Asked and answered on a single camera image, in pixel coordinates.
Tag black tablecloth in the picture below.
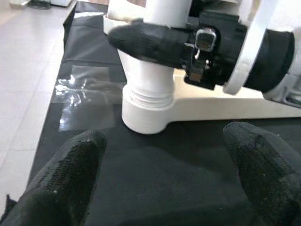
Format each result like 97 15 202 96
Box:
27 0 301 226

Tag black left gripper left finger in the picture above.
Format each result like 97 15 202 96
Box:
0 129 108 226

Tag clear crumpled plastic sheet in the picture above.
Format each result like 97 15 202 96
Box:
54 65 125 132

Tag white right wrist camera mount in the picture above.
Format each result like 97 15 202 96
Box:
222 0 301 95

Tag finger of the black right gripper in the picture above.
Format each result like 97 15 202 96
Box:
107 21 197 70

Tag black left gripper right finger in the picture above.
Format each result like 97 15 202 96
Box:
222 121 301 226

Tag white plastic table top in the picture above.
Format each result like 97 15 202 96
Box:
103 14 301 135

